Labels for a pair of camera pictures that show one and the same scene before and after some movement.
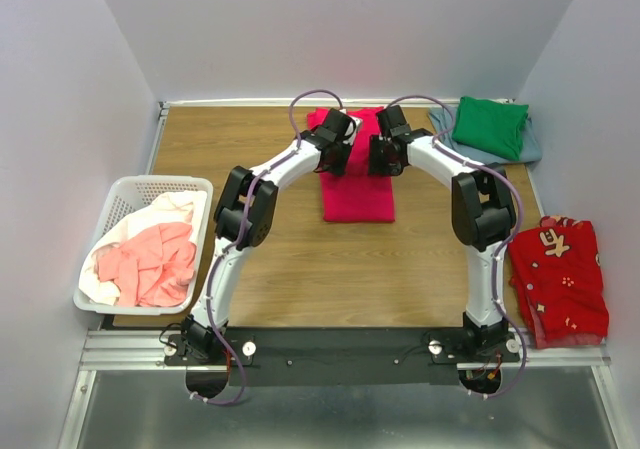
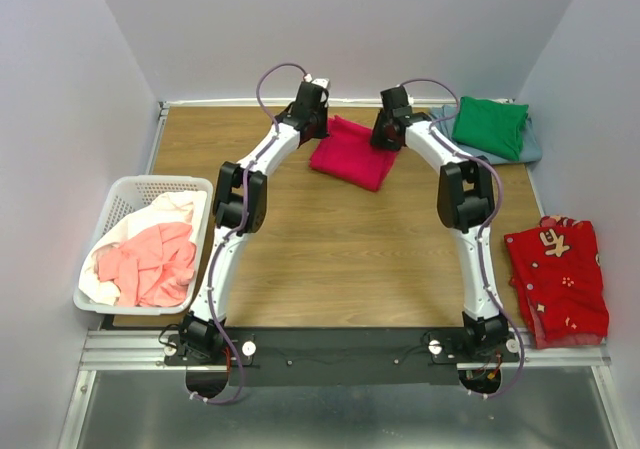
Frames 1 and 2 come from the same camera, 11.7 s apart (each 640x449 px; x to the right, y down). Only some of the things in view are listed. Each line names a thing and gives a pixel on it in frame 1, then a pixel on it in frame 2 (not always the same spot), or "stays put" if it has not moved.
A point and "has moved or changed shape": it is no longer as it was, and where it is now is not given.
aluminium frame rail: (143, 350) stays put
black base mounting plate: (303, 357) stays put
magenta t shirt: (356, 196) has moved or changed shape
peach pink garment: (154, 268) stays put
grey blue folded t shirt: (442, 118) stays put
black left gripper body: (341, 149) -> (318, 119)
